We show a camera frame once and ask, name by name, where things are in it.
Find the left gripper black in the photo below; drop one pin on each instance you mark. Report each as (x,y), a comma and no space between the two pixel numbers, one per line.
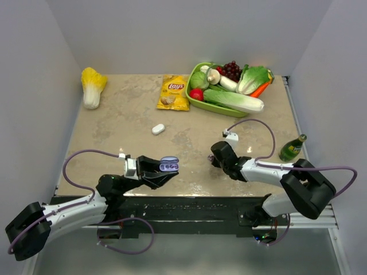
(149,172)

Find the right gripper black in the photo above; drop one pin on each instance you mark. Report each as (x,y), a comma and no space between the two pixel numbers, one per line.
(215,163)

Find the blue-grey earbud charging case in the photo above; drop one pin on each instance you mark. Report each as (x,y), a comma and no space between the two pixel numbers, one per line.
(168,160)

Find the white earbud charging case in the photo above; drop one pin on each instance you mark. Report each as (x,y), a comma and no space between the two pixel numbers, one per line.
(159,128)

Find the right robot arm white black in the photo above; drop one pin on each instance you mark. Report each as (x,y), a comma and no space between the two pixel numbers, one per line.
(306,190)

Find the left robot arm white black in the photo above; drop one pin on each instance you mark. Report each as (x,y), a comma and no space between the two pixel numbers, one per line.
(38,224)

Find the long green napa cabbage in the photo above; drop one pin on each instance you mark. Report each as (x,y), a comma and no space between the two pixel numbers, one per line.
(232,100)

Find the green glass bottle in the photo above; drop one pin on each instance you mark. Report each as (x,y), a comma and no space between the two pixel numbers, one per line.
(292,148)

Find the red tomato toy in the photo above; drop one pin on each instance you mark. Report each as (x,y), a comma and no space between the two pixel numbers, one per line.
(197,94)

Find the orange carrot toy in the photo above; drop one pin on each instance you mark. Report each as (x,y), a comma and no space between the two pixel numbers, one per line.
(260,90)

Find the white king oyster mushroom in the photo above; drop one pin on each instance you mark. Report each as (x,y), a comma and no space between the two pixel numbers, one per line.
(215,78)

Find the yellow Lays chips bag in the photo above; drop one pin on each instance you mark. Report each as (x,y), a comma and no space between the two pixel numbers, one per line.
(173,93)

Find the round green cabbage toy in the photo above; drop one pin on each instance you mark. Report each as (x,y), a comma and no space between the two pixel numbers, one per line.
(198,80)

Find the green leafy lettuce toy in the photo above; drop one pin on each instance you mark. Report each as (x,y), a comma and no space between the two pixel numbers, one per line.
(251,78)

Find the dark red grapes bunch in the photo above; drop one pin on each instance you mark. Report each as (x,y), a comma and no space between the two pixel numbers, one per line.
(230,70)

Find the small white mushroom toy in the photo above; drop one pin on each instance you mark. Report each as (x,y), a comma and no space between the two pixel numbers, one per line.
(204,68)

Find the green plastic tray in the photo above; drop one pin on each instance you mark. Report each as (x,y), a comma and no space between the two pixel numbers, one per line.
(210,107)

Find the yellow napa cabbage toy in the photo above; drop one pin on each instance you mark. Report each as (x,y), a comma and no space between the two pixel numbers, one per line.
(93,84)

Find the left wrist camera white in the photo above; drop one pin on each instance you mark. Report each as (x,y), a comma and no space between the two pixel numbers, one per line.
(130,166)

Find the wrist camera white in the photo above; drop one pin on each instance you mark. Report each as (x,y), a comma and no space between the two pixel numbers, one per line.
(231,138)
(130,166)

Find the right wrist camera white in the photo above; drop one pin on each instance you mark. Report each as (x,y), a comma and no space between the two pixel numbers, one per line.
(231,138)

